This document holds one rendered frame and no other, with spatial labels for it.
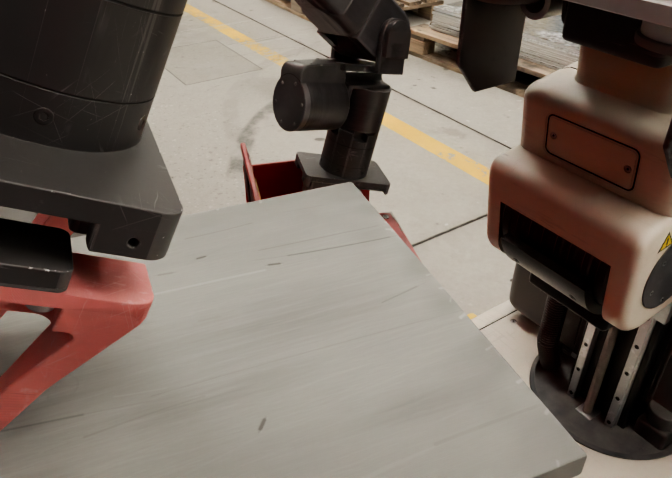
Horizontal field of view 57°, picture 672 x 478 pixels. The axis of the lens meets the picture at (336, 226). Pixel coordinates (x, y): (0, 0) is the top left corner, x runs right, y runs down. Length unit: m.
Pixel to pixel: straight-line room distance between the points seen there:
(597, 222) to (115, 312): 0.62
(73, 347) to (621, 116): 0.64
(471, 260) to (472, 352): 1.75
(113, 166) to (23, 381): 0.07
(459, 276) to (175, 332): 1.70
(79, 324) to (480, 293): 1.72
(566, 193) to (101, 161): 0.64
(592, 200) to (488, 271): 1.22
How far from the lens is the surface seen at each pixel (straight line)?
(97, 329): 0.17
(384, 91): 0.68
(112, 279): 0.17
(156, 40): 0.16
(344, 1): 0.63
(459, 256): 1.99
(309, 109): 0.62
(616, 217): 0.73
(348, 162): 0.69
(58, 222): 0.24
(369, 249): 0.27
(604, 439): 1.21
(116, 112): 0.16
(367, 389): 0.21
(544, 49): 3.23
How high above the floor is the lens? 1.16
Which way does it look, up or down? 34 degrees down
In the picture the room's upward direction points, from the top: straight up
